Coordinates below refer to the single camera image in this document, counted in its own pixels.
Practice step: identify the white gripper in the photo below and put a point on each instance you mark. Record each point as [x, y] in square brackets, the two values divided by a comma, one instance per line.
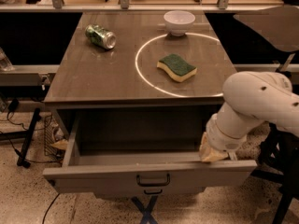
[222, 138]

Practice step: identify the grey drawer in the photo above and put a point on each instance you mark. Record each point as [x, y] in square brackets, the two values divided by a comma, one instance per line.
[115, 150]
[148, 192]

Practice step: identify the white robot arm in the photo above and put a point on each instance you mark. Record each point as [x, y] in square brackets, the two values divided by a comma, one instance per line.
[250, 99]

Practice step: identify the grey drawer cabinet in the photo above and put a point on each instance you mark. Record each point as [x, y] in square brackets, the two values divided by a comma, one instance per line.
[127, 77]

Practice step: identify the black office chair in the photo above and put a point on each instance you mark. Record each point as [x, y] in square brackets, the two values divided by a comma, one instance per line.
[280, 150]

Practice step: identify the blue tape cross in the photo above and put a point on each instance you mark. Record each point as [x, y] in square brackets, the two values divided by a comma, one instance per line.
[146, 210]

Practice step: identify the green yellow sponge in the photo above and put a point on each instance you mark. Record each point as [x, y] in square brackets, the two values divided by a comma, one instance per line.
[177, 68]

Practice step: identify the white bowl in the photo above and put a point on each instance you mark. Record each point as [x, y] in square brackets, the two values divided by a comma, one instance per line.
[178, 22]

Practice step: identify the green soda can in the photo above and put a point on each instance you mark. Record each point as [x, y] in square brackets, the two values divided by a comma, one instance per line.
[100, 36]

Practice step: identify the black floor stand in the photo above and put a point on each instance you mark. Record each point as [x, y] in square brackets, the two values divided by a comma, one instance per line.
[26, 136]

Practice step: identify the clear plastic bottle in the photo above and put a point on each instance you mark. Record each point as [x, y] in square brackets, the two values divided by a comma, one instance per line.
[5, 63]

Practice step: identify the wire basket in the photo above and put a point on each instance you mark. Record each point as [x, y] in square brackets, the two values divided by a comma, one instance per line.
[55, 143]

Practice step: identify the grey rail shelf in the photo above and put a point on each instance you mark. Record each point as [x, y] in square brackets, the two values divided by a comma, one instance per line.
[29, 75]

